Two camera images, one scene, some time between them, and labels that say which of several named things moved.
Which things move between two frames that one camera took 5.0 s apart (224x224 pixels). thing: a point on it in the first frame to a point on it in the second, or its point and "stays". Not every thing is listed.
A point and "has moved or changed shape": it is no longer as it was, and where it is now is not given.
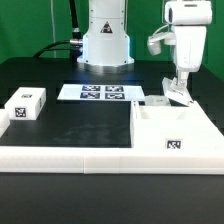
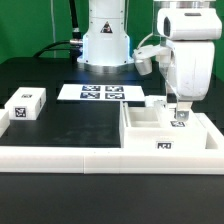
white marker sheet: [101, 92] stays
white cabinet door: [157, 100] stays
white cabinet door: [176, 91] has moved or changed shape
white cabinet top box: [26, 103] stays
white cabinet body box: [173, 128] has moved or changed shape
